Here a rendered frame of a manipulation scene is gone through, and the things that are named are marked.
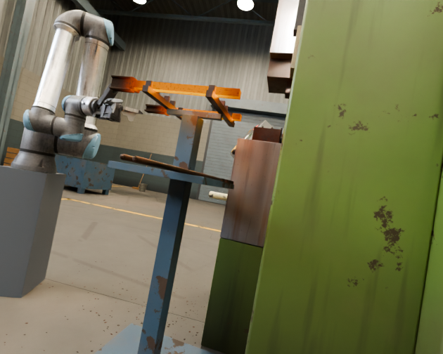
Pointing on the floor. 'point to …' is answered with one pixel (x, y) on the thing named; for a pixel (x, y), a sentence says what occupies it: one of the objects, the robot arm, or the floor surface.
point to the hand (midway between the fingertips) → (133, 106)
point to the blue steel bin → (85, 173)
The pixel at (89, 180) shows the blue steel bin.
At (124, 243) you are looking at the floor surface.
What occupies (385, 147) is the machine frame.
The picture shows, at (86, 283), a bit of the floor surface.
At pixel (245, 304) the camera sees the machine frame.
